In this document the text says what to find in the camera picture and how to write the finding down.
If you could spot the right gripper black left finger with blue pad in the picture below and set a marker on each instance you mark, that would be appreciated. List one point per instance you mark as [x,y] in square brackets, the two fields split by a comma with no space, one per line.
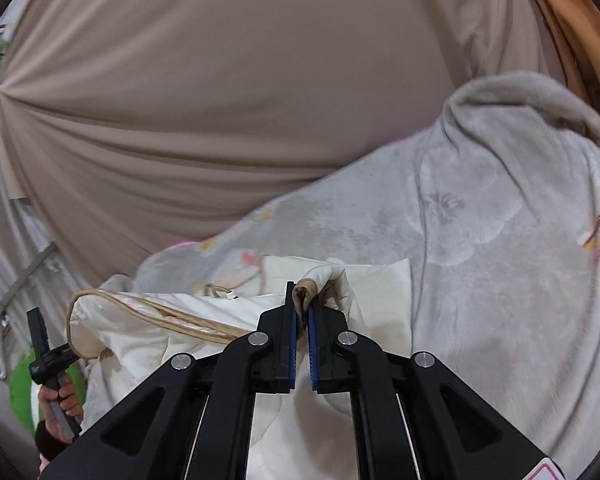
[191,418]

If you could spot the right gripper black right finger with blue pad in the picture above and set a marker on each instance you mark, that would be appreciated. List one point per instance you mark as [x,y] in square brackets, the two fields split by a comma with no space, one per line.
[413,417]

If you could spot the cream quilted jacket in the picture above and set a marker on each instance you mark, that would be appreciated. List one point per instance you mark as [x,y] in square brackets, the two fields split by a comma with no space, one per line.
[126,335]

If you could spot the person's left hand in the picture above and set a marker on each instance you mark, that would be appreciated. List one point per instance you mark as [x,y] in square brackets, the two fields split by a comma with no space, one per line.
[59,406]

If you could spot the green round sign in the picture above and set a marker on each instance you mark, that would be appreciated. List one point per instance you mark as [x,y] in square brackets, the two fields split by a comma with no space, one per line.
[23,392]

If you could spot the silver satin curtain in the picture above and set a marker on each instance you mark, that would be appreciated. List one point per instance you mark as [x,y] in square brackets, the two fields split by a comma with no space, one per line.
[33,273]

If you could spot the grey floral fleece blanket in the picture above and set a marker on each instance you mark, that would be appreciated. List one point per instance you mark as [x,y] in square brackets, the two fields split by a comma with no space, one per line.
[481,235]

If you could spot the beige draped curtain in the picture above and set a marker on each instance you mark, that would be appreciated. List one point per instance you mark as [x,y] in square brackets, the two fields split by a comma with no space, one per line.
[133,125]

